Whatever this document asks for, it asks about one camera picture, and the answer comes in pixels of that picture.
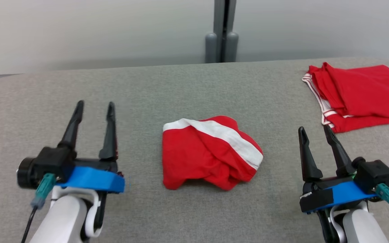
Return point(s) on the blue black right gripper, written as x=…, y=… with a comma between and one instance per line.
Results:
x=336, y=197

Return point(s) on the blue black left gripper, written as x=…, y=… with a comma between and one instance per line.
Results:
x=93, y=179

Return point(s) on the red Bulls jersey white sleeves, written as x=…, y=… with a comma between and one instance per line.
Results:
x=366, y=94

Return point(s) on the red shorts with white stripe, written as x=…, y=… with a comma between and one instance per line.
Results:
x=208, y=155

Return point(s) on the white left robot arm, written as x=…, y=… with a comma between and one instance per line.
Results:
x=61, y=219

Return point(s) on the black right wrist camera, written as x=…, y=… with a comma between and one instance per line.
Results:
x=375, y=173

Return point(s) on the teal left camera connector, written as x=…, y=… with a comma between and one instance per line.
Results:
x=44, y=189

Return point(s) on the grey partition joint post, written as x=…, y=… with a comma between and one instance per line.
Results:
x=219, y=30

